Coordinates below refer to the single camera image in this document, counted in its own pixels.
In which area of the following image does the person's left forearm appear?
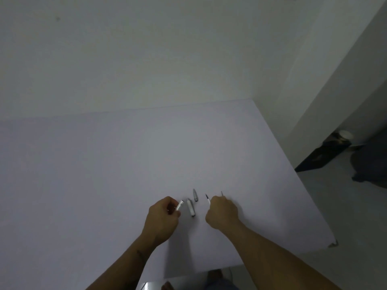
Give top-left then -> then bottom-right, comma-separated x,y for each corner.
85,234 -> 165,290

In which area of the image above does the person's right forearm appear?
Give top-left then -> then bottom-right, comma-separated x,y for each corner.
216,220 -> 343,290

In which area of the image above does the person's right hand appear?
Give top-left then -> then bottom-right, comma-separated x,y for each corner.
205,195 -> 242,232

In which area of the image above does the person's left hand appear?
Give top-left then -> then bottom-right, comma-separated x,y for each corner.
140,196 -> 182,247

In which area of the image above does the jar with white lid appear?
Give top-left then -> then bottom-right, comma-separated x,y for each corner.
336,130 -> 354,144

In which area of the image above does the flat black box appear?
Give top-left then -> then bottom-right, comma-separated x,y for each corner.
295,132 -> 353,173

